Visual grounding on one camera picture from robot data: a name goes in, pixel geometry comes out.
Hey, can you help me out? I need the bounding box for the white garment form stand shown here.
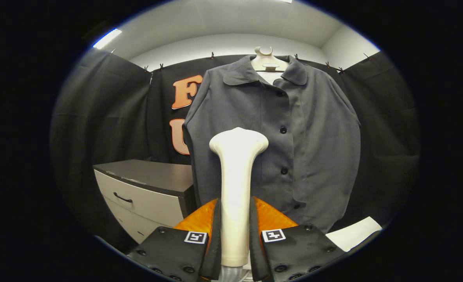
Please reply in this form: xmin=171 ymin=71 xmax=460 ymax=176
xmin=251 ymin=46 xmax=289 ymax=85

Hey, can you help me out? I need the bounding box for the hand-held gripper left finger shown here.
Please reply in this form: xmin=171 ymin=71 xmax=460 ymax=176
xmin=125 ymin=197 xmax=221 ymax=282

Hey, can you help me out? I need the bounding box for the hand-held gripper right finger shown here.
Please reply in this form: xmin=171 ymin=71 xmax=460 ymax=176
xmin=249 ymin=197 xmax=347 ymax=282

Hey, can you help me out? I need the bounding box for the grey steamer hose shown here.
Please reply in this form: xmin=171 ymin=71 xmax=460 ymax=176
xmin=219 ymin=266 xmax=252 ymax=282

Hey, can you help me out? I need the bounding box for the grey button shirt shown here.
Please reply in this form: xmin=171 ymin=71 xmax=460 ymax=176
xmin=183 ymin=55 xmax=362 ymax=233

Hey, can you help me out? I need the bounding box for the white table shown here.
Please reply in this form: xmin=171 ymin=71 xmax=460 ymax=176
xmin=326 ymin=217 xmax=383 ymax=252

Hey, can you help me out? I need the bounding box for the grey drawer cabinet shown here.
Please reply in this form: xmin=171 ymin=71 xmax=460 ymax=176
xmin=93 ymin=159 xmax=197 ymax=244

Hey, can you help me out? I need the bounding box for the ceiling strip light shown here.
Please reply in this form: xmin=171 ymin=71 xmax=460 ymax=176
xmin=93 ymin=28 xmax=122 ymax=49

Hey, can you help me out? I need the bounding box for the row of black clips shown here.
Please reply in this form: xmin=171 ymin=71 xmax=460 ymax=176
xmin=109 ymin=48 xmax=372 ymax=75

